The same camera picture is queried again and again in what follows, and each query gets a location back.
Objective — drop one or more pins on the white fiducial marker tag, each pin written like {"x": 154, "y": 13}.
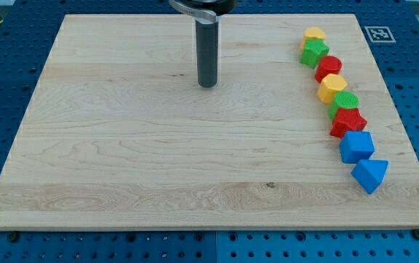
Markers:
{"x": 379, "y": 34}

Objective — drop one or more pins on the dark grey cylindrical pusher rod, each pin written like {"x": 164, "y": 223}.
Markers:
{"x": 207, "y": 53}

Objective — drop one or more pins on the black bolt front left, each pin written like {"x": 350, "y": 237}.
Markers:
{"x": 13, "y": 237}

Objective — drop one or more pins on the blue triangle block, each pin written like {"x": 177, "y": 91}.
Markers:
{"x": 370, "y": 173}

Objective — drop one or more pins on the blue cube block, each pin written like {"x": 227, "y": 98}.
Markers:
{"x": 355, "y": 146}

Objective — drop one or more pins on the green cylinder block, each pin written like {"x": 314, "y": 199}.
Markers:
{"x": 343, "y": 99}

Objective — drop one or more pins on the black bolt front right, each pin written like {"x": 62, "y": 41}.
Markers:
{"x": 415, "y": 234}

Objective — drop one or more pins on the red cylinder block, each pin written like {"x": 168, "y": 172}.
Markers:
{"x": 327, "y": 65}

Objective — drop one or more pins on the light wooden board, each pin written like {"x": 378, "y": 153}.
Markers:
{"x": 119, "y": 136}

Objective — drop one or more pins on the black bolt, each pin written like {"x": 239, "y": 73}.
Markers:
{"x": 415, "y": 234}
{"x": 13, "y": 237}

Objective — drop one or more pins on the red star block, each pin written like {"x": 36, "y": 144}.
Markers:
{"x": 347, "y": 120}

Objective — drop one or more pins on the black robot arm flange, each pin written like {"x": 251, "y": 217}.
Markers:
{"x": 204, "y": 11}

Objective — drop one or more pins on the green star block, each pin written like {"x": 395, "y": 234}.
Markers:
{"x": 314, "y": 50}

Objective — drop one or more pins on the yellow heart block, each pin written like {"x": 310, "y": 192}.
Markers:
{"x": 312, "y": 33}

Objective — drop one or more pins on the yellow hexagon block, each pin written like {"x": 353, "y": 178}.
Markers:
{"x": 330, "y": 85}

